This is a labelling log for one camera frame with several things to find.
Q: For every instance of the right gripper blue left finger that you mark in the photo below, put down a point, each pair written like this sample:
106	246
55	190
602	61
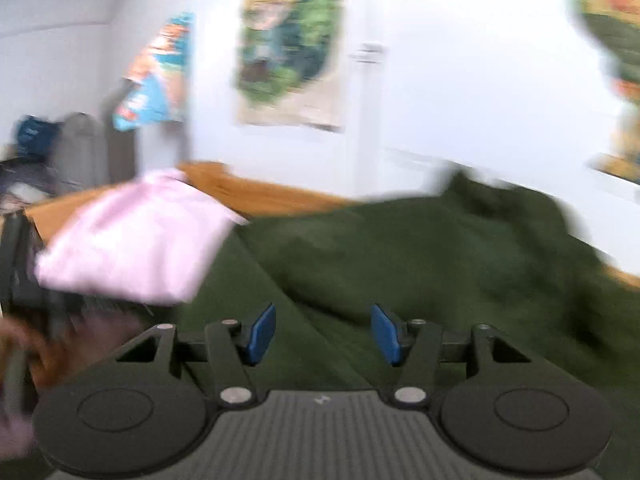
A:
233	346

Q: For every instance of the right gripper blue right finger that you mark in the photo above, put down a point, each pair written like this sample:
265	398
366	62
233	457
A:
413	347

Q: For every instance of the dark green corduroy jacket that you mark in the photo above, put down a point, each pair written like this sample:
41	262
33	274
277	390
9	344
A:
161	335

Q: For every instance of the person left hand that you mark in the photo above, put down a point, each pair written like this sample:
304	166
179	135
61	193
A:
33	361

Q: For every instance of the pink bed sheet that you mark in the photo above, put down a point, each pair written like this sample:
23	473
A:
142	245

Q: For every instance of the orange haired girl small poster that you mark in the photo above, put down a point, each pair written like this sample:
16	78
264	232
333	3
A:
160	74

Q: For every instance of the blond anime boy poster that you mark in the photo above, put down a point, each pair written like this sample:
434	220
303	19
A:
288	71

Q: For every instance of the colourful landscape poster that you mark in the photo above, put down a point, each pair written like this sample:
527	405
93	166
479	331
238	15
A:
614	24

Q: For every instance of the wooden bed frame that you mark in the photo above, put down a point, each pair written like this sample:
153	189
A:
250	194

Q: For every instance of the grey wall cabinet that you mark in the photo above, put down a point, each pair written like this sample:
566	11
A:
90	152

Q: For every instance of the white wall pipe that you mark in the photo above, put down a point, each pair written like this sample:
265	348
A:
369	60

